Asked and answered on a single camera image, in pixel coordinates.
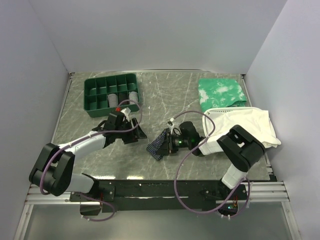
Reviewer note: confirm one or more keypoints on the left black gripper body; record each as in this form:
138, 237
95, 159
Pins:
126, 133

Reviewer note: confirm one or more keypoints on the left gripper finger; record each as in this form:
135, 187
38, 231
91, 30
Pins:
128, 139
137, 132

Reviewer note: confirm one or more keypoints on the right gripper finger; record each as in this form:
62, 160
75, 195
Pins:
167, 135
166, 151

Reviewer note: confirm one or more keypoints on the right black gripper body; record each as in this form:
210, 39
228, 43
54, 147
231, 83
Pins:
179, 141

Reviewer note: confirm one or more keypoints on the navy striped underwear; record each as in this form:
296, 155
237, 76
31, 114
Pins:
155, 145

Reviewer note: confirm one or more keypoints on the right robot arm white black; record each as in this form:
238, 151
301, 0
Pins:
242, 149

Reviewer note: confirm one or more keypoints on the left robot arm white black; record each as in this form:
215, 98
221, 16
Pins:
53, 169

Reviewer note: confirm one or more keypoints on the white perforated laundry basket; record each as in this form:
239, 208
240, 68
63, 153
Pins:
213, 113

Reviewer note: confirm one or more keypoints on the green compartment organizer tray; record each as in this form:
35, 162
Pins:
102, 95

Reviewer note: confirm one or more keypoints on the green white tie-dye cloth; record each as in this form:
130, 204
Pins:
220, 93

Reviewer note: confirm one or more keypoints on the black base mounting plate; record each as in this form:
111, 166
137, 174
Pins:
150, 195

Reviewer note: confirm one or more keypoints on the white cloth in basket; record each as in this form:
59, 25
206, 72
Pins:
256, 122

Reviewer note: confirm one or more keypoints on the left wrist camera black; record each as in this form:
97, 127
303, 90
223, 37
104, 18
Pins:
114, 120

